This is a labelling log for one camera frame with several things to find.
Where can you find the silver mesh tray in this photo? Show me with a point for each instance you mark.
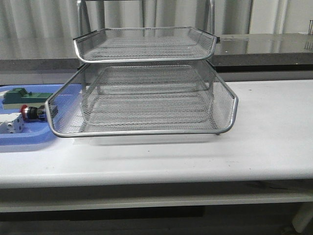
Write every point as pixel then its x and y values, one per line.
pixel 142 98
pixel 110 45

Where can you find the red emergency stop button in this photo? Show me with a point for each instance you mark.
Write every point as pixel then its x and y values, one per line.
pixel 30 113

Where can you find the dark counter behind table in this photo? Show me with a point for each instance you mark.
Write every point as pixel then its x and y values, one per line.
pixel 234 53

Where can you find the green terminal block component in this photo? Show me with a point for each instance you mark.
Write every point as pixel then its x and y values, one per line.
pixel 17 97

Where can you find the white circuit breaker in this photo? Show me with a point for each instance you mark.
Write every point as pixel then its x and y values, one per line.
pixel 11 123

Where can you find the white table leg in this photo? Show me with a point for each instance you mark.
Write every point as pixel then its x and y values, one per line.
pixel 303 217

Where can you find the silver metal rack frame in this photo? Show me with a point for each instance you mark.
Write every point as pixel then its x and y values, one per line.
pixel 85 28

